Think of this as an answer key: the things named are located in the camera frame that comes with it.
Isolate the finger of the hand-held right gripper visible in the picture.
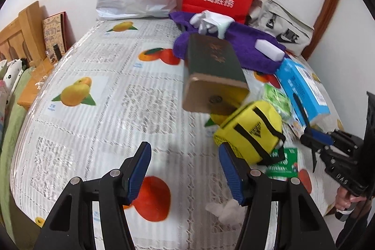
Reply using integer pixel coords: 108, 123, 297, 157
292, 93, 334, 140
299, 133, 333, 174

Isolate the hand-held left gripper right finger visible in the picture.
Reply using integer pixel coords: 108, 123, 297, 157
218, 142, 337, 250

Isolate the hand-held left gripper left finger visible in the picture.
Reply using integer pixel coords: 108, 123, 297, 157
34, 141, 152, 250

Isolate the citrus print white packet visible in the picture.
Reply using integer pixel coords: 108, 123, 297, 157
289, 117, 307, 139

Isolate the blue tissue pack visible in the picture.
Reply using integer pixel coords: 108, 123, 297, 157
275, 58, 340, 133

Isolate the yellow pouch with black straps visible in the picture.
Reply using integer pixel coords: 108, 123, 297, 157
213, 101, 286, 165

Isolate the person's right hand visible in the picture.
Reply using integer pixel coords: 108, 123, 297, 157
335, 187, 357, 212

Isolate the light green wipes packet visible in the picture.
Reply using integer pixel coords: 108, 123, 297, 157
262, 84, 292, 119

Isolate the crumpled white tissue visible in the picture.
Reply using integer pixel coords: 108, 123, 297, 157
205, 199, 249, 223

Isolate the dark green wet wipes packet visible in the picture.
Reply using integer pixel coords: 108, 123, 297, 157
265, 147, 299, 180

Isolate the person's dark clothing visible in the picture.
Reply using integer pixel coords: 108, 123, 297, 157
337, 197, 375, 250

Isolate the white sponge block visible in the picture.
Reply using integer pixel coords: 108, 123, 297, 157
254, 39, 285, 60

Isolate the purple towel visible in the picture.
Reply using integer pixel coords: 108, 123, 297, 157
169, 11, 287, 75

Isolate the fruit print table cover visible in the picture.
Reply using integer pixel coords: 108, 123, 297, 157
9, 19, 345, 250

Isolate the grey crossbody bag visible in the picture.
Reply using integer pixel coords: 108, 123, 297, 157
247, 0, 315, 56

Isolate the dark green gold box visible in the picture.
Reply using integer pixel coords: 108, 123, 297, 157
182, 33, 250, 116

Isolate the white glove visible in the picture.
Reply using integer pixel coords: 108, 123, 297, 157
189, 10, 235, 37

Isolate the green blanket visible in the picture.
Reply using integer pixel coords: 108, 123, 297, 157
0, 65, 44, 239

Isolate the wooden bedside cabinet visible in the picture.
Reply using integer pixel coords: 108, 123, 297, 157
17, 59, 57, 112

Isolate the polka dot pillow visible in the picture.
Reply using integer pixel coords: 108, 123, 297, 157
0, 58, 30, 104

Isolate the illustrated book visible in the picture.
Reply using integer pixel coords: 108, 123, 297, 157
42, 12, 74, 63

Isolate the wooden headboard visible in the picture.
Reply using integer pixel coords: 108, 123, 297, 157
0, 1, 44, 63

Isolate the wooden door frame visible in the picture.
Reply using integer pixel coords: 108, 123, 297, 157
302, 0, 346, 61

